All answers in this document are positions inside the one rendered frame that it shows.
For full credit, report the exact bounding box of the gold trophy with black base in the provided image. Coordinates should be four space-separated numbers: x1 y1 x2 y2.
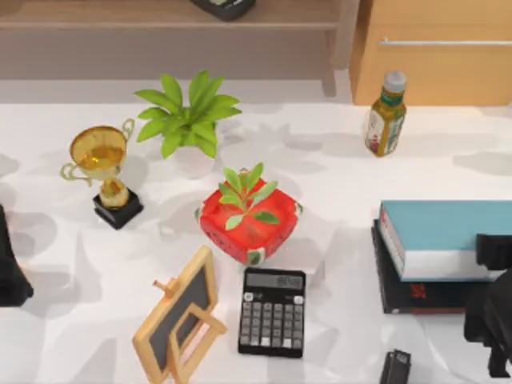
59 118 146 231

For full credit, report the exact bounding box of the yellow green bottle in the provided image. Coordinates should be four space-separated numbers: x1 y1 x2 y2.
362 70 408 159

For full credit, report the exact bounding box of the black box on shelf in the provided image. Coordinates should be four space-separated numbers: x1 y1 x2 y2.
189 0 258 22

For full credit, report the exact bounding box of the wooden framed blackboard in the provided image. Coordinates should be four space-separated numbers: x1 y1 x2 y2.
131 244 230 384

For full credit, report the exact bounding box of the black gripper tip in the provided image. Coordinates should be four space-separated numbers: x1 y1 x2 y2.
0 203 34 308

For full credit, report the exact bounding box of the wooden cupboard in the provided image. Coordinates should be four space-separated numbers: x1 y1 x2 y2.
347 0 512 107

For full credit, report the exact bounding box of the long metal handle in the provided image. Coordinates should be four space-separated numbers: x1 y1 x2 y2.
378 36 512 47

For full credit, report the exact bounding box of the green plant in white pot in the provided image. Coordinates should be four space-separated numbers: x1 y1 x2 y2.
133 70 243 170

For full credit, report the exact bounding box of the red watermelon plant pot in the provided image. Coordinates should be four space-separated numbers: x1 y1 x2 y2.
194 161 304 267

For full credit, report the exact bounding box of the black stapler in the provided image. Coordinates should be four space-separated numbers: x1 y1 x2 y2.
378 348 413 384

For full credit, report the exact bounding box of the black book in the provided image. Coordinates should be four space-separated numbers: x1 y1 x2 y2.
370 218 494 315

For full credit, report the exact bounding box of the wooden open shelf unit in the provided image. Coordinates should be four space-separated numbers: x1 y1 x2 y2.
0 0 362 98

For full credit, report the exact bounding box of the light blue book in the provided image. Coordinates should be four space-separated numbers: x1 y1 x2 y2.
377 199 512 283

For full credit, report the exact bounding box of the black calculator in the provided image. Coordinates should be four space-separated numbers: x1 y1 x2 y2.
238 266 307 359

